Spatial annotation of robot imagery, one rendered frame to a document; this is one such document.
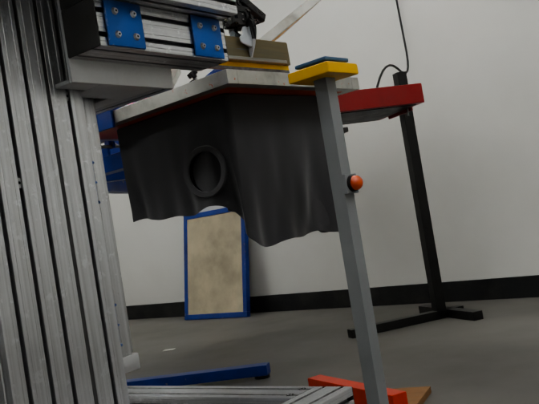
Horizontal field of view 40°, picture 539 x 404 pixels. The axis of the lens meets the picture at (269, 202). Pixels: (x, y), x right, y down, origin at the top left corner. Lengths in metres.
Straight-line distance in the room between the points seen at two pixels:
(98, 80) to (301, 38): 3.33
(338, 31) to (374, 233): 1.22
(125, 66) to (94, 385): 0.62
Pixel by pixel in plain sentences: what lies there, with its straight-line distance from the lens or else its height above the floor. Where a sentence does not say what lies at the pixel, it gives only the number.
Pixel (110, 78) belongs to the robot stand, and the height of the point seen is 0.91.
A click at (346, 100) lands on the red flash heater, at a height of 1.06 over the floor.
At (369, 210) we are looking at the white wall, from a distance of 4.44.
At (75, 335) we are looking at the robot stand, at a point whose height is 0.44.
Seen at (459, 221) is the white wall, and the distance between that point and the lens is 4.15.
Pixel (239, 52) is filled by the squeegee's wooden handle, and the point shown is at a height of 1.09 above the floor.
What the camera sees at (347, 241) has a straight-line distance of 1.89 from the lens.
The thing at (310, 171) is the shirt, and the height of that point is 0.72.
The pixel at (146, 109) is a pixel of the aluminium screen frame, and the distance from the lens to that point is 2.16.
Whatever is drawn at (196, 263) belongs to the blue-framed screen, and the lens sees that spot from 5.32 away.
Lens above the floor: 0.58
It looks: 2 degrees up
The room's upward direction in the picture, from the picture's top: 9 degrees counter-clockwise
